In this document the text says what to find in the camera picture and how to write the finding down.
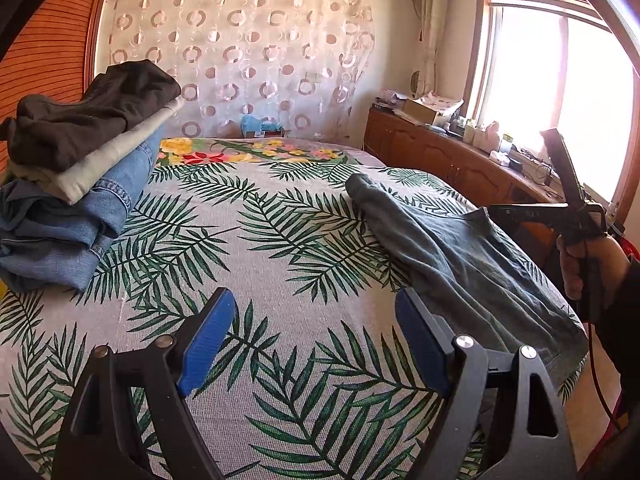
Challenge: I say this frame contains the grey-blue cotton shorts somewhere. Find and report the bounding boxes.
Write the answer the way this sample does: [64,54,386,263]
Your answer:
[345,174,588,386]

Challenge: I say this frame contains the person's right hand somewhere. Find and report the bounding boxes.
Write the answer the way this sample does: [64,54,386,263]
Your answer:
[555,233,633,309]

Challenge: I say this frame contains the pink white bottle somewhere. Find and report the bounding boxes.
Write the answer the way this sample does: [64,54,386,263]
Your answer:
[482,122,501,154]

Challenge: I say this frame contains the folded blue denim jeans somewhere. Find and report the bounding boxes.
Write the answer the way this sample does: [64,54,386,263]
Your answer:
[1,130,162,292]

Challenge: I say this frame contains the wood-framed window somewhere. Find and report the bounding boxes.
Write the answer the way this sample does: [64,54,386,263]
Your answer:
[464,0,639,222]

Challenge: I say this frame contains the cardboard box on counter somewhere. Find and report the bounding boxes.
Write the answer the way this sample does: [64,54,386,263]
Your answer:
[402,100,439,125]

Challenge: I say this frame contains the floral leaf-print bed cover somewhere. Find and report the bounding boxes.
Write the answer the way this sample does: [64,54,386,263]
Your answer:
[0,136,589,480]

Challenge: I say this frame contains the wooden cabinet counter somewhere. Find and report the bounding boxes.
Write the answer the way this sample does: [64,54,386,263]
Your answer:
[363,106,626,281]

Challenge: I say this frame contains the folded dark blue garment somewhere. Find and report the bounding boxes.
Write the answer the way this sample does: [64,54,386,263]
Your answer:
[1,179,100,246]

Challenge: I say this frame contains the folded light grey garment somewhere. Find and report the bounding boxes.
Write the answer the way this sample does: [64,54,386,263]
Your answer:
[3,96,184,205]

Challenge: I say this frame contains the patterned window drape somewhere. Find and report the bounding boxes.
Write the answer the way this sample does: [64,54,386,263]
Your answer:
[416,0,448,96]

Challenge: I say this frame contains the folded black garment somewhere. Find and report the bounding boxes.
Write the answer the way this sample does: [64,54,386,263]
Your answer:
[1,60,181,172]

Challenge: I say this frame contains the blue toy on headboard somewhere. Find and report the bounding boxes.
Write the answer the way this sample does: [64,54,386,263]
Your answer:
[240,114,283,139]

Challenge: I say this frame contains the brown louvered wooden wardrobe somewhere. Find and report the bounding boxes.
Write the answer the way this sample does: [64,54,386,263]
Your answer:
[0,0,116,172]

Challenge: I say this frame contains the sheer pink-circle curtain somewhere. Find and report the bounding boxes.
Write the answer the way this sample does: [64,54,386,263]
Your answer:
[105,0,375,143]

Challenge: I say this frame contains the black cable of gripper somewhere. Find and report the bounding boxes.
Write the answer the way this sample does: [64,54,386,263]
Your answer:
[581,238,624,434]

